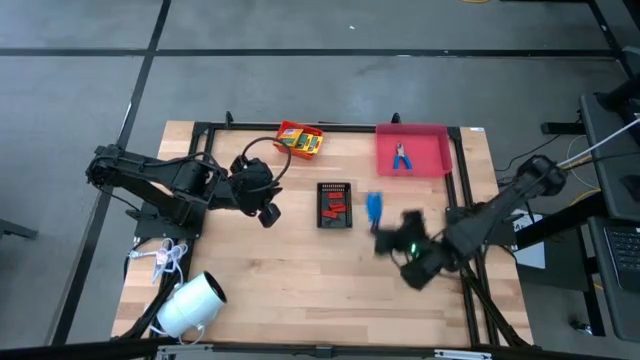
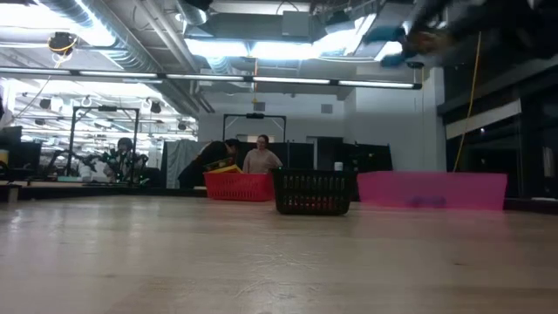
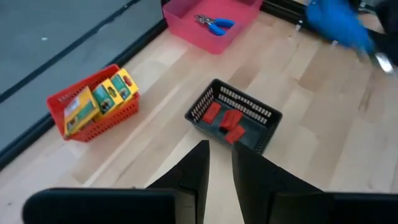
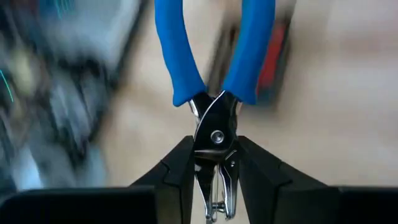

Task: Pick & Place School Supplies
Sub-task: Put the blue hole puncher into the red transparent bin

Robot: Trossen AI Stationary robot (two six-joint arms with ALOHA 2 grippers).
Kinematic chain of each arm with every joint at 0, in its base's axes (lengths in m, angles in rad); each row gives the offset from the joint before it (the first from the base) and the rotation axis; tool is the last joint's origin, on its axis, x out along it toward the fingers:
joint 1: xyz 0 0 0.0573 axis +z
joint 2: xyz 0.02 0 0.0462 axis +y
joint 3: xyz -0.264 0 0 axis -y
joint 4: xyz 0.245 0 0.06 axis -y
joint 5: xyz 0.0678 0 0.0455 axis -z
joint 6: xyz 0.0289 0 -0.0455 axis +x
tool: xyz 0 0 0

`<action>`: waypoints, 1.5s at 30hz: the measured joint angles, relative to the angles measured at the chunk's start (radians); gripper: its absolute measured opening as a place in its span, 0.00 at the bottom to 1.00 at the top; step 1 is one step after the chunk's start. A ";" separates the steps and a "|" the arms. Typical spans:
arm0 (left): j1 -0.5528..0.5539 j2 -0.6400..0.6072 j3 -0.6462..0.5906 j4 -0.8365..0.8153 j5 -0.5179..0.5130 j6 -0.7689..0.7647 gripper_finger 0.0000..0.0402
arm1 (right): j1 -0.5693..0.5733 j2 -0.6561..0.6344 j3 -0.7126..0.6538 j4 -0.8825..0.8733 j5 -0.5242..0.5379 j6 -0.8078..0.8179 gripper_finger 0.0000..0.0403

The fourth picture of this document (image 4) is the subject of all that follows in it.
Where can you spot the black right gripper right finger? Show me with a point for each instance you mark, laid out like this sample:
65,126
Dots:
264,193

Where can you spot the red eraser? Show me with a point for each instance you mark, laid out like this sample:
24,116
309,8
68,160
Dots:
272,59

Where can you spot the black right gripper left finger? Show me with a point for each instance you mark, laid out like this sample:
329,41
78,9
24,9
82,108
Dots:
174,186

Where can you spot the black slotted plastic basket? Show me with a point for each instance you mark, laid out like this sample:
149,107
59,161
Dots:
285,68

